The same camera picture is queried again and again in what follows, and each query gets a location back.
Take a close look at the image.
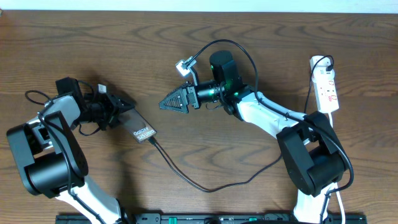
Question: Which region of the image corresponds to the Galaxy S25 Ultra smartphone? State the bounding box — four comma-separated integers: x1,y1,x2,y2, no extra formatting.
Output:
119,109,157,143

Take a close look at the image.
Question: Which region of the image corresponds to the black USB charging cable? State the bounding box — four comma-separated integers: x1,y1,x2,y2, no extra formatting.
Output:
148,55,335,194

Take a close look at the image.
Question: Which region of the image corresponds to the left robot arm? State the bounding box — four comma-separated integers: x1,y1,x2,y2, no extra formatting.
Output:
6,77,136,223

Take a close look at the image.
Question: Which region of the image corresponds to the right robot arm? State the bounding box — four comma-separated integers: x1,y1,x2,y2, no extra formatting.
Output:
159,50,353,223

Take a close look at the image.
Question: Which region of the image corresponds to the white power strip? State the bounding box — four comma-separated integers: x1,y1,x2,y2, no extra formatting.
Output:
310,55,339,114

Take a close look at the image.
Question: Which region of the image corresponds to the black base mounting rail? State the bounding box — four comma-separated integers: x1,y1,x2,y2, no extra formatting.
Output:
55,213,368,224

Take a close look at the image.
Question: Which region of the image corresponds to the white power strip cord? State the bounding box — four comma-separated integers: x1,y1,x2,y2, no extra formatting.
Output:
327,112,346,224

